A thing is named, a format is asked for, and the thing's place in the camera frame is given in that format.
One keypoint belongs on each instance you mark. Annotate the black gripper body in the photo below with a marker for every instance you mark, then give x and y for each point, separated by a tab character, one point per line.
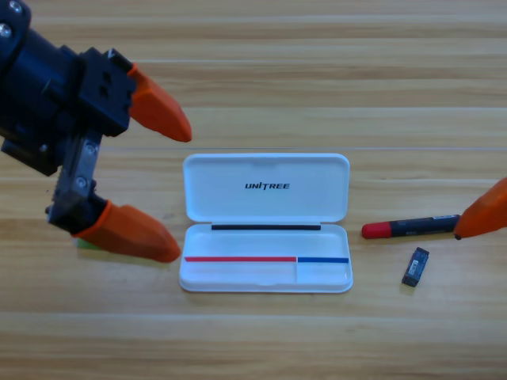
47	99

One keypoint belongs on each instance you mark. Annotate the orange dark-tipped gripper finger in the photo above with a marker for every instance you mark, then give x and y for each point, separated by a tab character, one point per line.
483	213

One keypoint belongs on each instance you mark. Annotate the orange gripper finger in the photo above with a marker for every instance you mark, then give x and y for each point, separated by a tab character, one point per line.
134	233
158	111

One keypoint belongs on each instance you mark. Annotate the green highlighter pen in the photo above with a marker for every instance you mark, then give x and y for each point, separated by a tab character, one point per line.
85	243

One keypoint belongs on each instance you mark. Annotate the red and black marker pen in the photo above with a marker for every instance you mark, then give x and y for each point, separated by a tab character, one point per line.
408	226

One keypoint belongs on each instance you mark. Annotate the black eraser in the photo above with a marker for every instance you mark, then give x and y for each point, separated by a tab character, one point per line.
416	267

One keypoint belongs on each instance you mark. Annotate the white Unitree pencil case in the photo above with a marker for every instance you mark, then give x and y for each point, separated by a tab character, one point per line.
265	237

